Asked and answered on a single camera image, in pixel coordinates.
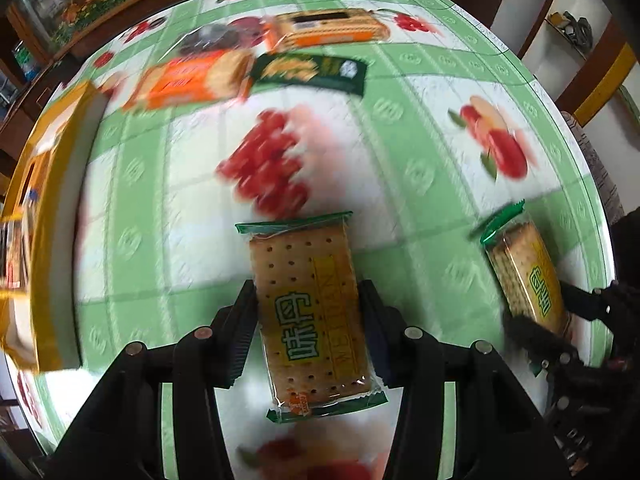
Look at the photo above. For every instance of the yellow cardboard box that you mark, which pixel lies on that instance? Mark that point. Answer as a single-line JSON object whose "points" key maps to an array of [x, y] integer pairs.
{"points": [[80, 160]]}

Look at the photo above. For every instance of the clear bag of dark snacks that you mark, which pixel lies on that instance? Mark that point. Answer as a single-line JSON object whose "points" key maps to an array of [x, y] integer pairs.
{"points": [[210, 40]]}

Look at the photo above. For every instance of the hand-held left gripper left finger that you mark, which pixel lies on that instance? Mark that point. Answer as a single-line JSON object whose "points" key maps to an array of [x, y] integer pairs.
{"points": [[242, 340]]}

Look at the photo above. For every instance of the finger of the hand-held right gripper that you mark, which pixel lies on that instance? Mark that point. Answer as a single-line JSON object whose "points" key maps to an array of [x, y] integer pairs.
{"points": [[540, 342], [592, 305]]}

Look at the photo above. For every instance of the long orange cracker packet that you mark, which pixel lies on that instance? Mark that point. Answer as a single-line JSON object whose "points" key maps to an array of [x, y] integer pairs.
{"points": [[325, 27]]}

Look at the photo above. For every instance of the orange cracker packet yellow ends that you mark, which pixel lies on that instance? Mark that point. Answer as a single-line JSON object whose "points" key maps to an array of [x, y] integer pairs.
{"points": [[195, 80]]}

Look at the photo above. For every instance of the dark shoes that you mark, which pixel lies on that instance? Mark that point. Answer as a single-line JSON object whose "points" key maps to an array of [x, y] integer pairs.
{"points": [[575, 27]]}

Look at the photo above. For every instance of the orange snack packet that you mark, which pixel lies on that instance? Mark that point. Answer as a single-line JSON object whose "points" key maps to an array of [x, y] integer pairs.
{"points": [[22, 250]]}

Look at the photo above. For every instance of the dark green snack packet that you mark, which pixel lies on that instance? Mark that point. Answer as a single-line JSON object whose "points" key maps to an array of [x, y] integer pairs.
{"points": [[305, 70]]}

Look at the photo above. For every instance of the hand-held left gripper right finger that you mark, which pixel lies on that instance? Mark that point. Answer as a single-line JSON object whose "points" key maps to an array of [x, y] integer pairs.
{"points": [[375, 340]]}

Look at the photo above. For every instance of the striped seat cushion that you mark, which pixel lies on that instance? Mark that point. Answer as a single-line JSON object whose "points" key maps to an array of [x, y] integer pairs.
{"points": [[595, 170]]}

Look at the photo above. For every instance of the yellow green cracker packet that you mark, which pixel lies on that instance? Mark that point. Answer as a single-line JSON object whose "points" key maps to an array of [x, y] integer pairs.
{"points": [[310, 310], [530, 270]]}

